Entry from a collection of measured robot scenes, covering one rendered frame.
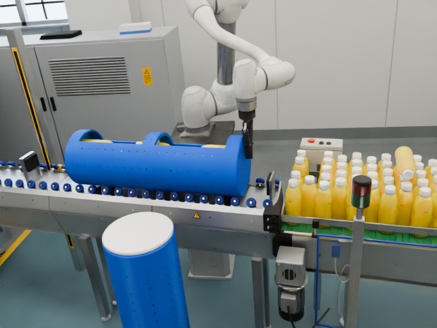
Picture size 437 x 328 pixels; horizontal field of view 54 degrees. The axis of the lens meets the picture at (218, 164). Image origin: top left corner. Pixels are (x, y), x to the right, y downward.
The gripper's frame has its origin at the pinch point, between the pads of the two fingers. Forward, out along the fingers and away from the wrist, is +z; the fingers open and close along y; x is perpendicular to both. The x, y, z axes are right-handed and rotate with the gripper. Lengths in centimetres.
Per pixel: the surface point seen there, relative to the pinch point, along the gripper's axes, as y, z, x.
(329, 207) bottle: -17.3, 15.7, -37.0
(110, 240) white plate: -58, 12, 42
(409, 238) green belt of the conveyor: -19, 27, -69
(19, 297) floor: -4, 116, 165
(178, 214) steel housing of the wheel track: -14.5, 28.2, 32.8
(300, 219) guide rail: -22.9, 19.3, -26.0
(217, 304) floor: 17, 116, 30
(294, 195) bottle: -17.9, 10.9, -23.0
